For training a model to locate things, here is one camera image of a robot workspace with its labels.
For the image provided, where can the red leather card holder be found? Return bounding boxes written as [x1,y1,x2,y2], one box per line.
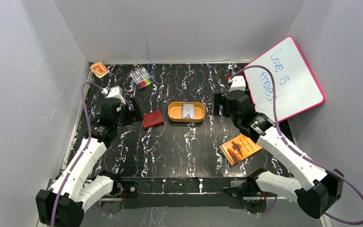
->
[142,111,164,129]

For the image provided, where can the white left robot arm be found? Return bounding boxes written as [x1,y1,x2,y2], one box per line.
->
[36,97,143,227]

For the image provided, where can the silver credit card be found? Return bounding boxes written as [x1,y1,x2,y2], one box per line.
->
[181,103,195,119]

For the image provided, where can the small orange card box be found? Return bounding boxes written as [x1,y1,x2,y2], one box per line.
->
[90,61,109,78]

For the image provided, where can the pack of coloured markers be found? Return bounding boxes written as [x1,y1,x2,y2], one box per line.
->
[130,67,155,90]

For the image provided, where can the orange oval tray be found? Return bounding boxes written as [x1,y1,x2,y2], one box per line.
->
[168,102,206,123]

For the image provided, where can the orange book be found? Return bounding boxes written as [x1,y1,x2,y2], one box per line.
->
[219,134,262,166]

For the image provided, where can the pink framed whiteboard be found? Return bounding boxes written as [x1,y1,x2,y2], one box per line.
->
[244,36,325,122]

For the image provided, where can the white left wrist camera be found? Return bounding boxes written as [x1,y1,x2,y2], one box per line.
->
[101,86,126,105]

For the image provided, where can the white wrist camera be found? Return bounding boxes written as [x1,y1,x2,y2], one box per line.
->
[101,86,126,105]
[228,76,247,92]

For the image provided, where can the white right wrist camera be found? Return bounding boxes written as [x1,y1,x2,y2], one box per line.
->
[228,76,247,92]

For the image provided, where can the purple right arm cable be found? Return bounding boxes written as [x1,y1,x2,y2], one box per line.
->
[230,65,363,226]

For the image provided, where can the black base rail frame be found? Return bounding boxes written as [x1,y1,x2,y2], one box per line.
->
[45,177,295,217]

